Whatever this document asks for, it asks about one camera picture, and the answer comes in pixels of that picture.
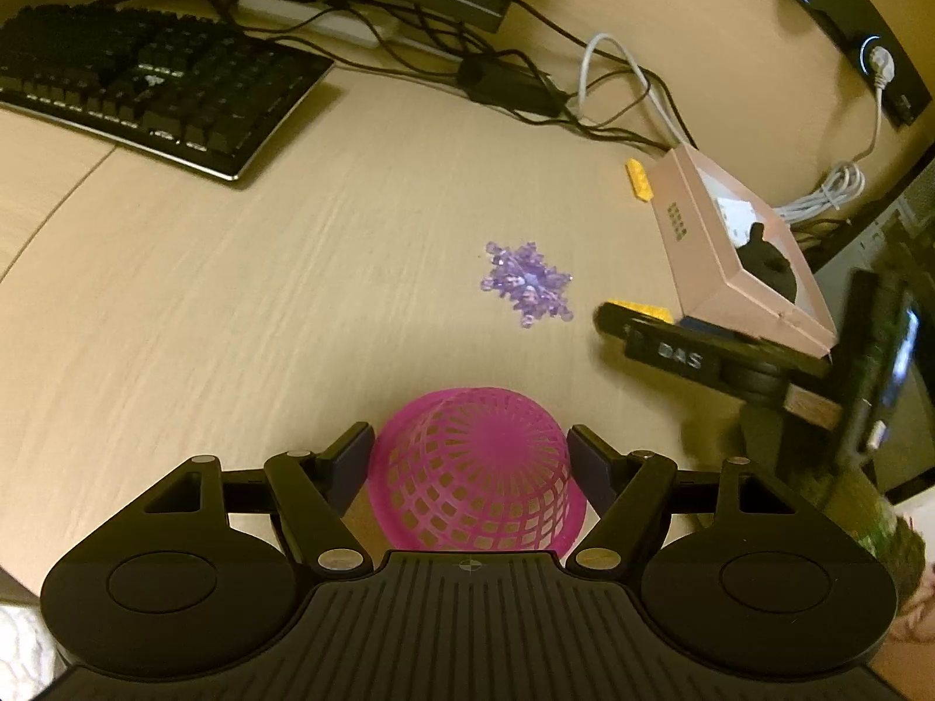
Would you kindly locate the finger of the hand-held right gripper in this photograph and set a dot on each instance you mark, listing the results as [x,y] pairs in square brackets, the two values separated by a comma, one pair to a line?
[774,354]
[657,347]

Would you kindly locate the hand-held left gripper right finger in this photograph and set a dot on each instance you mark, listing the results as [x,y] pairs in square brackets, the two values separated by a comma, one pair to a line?
[590,467]

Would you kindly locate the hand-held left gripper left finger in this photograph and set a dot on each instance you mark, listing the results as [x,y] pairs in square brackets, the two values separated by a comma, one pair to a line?
[356,464]

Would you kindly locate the black plush toy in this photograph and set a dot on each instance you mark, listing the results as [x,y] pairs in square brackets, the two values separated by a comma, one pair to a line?
[767,263]

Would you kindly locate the pink cardboard box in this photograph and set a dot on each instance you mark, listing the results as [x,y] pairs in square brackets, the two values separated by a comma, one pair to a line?
[701,263]

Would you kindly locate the pink plastic mesh basket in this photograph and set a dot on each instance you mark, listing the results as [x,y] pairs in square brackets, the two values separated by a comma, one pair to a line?
[475,453]

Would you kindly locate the small white adapter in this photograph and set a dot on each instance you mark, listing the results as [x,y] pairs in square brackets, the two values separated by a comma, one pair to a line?
[738,215]

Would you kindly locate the purple snowflake ornament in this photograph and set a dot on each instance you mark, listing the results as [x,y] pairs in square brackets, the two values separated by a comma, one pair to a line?
[526,281]

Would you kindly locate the black power adapter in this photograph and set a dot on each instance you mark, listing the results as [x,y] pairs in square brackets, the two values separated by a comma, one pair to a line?
[511,87]

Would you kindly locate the black glass computer case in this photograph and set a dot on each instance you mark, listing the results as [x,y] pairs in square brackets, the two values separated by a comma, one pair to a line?
[840,7]

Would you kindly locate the white quilted cloth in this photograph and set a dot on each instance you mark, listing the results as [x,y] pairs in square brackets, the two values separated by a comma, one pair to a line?
[22,646]

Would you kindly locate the black keyboard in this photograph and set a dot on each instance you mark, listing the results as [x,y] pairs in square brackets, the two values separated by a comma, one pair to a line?
[146,80]

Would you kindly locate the white power strip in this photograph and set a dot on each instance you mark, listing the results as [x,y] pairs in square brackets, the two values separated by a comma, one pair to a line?
[343,22]

